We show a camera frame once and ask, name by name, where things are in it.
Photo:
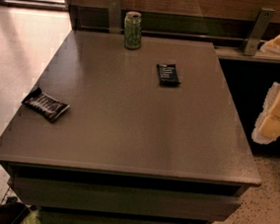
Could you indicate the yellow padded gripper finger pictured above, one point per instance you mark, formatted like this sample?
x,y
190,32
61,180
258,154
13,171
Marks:
x,y
267,126
272,46

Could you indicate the dark chocolate rxbar wrapper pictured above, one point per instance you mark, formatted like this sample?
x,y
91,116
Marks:
x,y
48,107

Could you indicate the dark grey drawer cabinet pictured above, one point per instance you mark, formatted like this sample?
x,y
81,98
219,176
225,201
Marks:
x,y
128,150

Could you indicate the green soda can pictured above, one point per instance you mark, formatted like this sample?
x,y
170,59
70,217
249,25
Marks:
x,y
132,30

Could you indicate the right metal wall bracket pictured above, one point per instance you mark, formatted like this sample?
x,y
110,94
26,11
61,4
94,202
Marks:
x,y
251,43

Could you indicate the metal wall bracket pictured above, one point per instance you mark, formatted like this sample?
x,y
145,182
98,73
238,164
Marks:
x,y
251,43
114,16

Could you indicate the left metal wall bracket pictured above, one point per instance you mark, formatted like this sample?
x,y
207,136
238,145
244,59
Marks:
x,y
114,16

